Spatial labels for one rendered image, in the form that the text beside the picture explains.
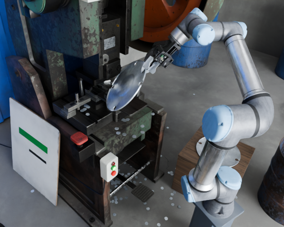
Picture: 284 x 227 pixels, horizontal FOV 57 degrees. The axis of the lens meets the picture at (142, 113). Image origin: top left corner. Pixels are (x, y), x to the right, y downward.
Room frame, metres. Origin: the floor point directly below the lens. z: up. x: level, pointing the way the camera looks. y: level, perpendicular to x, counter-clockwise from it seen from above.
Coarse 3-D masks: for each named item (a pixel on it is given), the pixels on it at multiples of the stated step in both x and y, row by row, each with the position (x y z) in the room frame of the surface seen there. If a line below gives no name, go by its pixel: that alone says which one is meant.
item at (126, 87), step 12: (120, 72) 1.24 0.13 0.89; (132, 72) 1.16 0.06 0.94; (144, 72) 1.08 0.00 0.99; (120, 84) 1.14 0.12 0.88; (132, 84) 1.06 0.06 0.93; (108, 96) 1.14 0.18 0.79; (120, 96) 1.05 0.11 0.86; (132, 96) 0.98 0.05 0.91; (108, 108) 1.04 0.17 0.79; (120, 108) 0.97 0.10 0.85
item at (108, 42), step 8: (104, 16) 1.23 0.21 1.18; (112, 16) 1.27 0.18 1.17; (104, 24) 1.18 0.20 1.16; (112, 24) 1.22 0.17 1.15; (104, 32) 1.17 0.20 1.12; (112, 32) 1.21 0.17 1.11; (104, 40) 1.17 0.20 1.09; (112, 40) 1.21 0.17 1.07; (104, 48) 1.17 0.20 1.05; (112, 48) 1.21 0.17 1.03; (104, 56) 1.16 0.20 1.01; (112, 56) 1.21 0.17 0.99; (88, 64) 1.19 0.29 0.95; (96, 64) 1.15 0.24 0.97; (104, 64) 1.15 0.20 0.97; (112, 64) 1.17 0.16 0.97; (88, 72) 1.19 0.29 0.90; (96, 72) 1.15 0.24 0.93; (104, 72) 1.15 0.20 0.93; (112, 72) 1.15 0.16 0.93
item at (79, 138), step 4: (76, 132) 0.88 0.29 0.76; (80, 132) 0.88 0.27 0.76; (72, 136) 0.85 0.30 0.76; (76, 136) 0.85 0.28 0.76; (80, 136) 0.85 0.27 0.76; (84, 136) 0.85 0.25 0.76; (72, 140) 0.83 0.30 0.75; (76, 140) 0.83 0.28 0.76; (80, 140) 0.83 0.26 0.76; (84, 140) 0.83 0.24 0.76; (80, 144) 0.81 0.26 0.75
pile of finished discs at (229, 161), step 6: (204, 138) 1.37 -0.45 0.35; (198, 144) 1.30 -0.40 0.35; (204, 144) 1.31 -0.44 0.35; (198, 150) 1.24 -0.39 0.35; (234, 150) 1.27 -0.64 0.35; (228, 156) 1.21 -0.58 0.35; (234, 156) 1.21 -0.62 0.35; (240, 156) 1.21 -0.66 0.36; (222, 162) 1.15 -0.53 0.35; (228, 162) 1.16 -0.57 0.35; (234, 162) 1.16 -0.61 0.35
